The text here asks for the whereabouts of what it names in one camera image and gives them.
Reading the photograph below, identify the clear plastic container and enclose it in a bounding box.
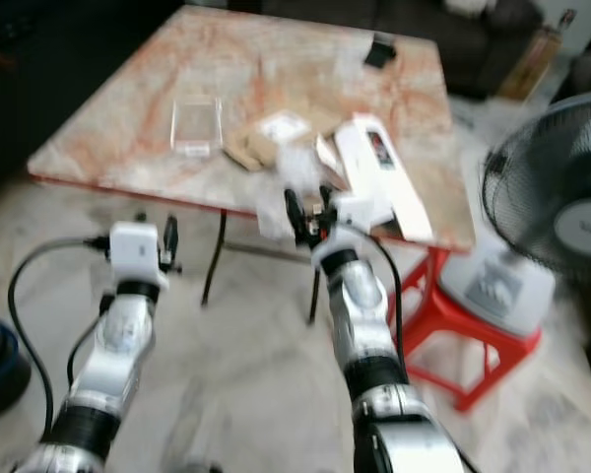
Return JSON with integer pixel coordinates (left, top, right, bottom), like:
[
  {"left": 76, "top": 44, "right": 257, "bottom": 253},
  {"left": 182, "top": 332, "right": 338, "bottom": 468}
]
[{"left": 172, "top": 95, "right": 224, "bottom": 158}]

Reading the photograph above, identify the brown bottle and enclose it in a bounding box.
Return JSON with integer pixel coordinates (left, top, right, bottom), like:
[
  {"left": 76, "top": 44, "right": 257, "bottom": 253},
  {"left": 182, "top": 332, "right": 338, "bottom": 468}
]
[{"left": 496, "top": 9, "right": 578, "bottom": 101}]

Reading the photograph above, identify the white flat packet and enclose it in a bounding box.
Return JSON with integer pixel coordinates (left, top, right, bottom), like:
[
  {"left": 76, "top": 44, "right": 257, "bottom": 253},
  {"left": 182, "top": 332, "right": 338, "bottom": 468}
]
[{"left": 256, "top": 109, "right": 312, "bottom": 145}]

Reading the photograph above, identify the red plastic stool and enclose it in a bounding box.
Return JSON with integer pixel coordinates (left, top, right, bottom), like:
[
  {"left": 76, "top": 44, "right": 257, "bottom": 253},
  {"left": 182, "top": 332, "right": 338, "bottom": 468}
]
[{"left": 392, "top": 246, "right": 544, "bottom": 412}]

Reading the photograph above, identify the marble top folding table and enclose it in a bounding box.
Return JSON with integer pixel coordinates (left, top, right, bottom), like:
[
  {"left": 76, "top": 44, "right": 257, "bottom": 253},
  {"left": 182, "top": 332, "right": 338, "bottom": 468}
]
[{"left": 28, "top": 5, "right": 479, "bottom": 326}]

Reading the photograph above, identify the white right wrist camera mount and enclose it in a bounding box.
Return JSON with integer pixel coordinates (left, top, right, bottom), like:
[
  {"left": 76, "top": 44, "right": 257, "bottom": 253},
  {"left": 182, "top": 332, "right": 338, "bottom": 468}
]
[{"left": 330, "top": 192, "right": 387, "bottom": 237}]

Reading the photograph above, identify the crumpled brown paper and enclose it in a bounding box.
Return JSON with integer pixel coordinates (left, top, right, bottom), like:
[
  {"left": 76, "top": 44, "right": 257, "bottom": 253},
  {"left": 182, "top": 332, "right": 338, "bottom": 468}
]
[{"left": 224, "top": 128, "right": 283, "bottom": 171}]

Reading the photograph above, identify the clear plastic bag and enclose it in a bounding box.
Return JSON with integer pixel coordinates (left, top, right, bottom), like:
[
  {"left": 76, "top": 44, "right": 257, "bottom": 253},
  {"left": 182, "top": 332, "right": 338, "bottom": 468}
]
[{"left": 258, "top": 143, "right": 326, "bottom": 237}]

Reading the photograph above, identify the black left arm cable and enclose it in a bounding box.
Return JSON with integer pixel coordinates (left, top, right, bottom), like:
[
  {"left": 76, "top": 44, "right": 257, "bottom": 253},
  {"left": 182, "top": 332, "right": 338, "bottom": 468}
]
[{"left": 7, "top": 236, "right": 112, "bottom": 437}]

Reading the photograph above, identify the black standing fan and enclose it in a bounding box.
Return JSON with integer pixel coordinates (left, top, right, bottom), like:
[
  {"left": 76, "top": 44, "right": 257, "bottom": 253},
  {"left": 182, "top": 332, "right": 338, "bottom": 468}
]
[{"left": 482, "top": 92, "right": 591, "bottom": 289}]

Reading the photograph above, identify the black rubbish bin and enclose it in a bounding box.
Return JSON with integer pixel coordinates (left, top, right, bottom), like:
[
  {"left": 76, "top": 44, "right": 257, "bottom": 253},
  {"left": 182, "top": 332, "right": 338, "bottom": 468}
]
[{"left": 0, "top": 313, "right": 33, "bottom": 421}]

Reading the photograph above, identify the black low tv bench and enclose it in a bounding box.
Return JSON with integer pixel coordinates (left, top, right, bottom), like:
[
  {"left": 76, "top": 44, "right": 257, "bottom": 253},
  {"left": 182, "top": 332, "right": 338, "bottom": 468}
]
[{"left": 0, "top": 0, "right": 184, "bottom": 200}]

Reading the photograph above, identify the small black object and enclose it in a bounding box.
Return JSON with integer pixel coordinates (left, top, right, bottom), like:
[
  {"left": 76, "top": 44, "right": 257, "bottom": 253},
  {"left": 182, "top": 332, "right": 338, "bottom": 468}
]
[{"left": 363, "top": 32, "right": 398, "bottom": 69}]

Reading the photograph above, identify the grey white appliance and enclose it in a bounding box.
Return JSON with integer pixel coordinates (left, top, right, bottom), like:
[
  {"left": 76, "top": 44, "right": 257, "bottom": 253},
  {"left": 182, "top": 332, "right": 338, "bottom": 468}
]
[{"left": 441, "top": 246, "right": 558, "bottom": 338}]

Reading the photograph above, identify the long white printed box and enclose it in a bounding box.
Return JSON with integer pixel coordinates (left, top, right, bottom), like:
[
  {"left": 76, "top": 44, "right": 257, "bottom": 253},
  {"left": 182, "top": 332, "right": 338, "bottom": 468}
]
[{"left": 335, "top": 112, "right": 435, "bottom": 243}]

